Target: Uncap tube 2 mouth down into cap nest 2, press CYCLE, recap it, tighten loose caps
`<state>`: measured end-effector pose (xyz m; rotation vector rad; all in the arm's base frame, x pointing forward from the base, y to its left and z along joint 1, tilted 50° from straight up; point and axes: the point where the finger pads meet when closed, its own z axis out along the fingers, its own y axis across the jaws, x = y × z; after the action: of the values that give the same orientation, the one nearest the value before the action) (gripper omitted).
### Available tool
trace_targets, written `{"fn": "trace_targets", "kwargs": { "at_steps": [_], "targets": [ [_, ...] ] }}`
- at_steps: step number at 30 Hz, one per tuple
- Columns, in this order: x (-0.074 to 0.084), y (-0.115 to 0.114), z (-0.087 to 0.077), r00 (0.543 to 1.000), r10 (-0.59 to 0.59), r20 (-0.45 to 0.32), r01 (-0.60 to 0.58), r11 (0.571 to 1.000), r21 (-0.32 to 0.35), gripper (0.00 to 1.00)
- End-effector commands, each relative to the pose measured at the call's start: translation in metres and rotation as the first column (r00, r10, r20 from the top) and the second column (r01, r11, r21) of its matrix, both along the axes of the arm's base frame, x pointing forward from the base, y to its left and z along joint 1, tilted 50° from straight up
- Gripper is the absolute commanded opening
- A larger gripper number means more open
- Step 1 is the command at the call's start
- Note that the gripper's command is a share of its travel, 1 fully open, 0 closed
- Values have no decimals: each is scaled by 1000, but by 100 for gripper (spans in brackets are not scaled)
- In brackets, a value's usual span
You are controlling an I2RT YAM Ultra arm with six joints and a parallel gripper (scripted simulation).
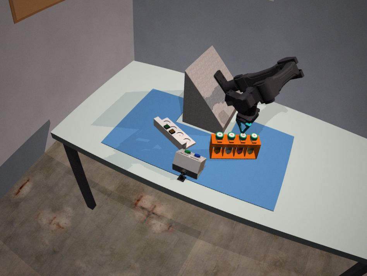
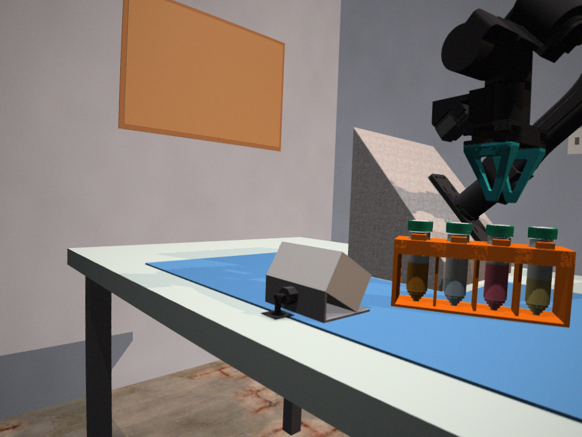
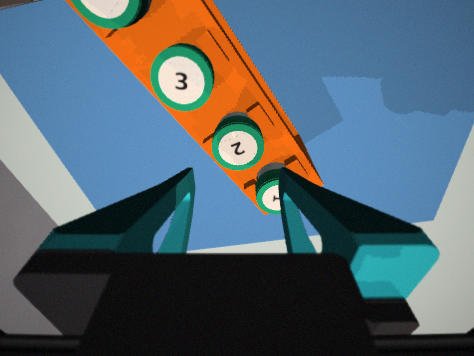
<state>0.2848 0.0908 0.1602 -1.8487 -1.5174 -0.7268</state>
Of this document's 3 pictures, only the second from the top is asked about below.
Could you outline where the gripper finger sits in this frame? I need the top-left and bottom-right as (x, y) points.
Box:
(493, 148), (546, 203)
(464, 142), (519, 202)

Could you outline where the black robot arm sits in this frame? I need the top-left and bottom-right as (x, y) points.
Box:
(429, 0), (582, 242)

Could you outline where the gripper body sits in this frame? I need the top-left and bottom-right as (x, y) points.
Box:
(463, 82), (547, 149)

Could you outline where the blue bench mat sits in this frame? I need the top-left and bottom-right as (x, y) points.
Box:
(145, 252), (582, 423)

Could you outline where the green screw cap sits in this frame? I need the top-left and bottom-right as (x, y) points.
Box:
(528, 226), (558, 240)
(446, 222), (472, 234)
(486, 225), (514, 237)
(408, 220), (433, 232)

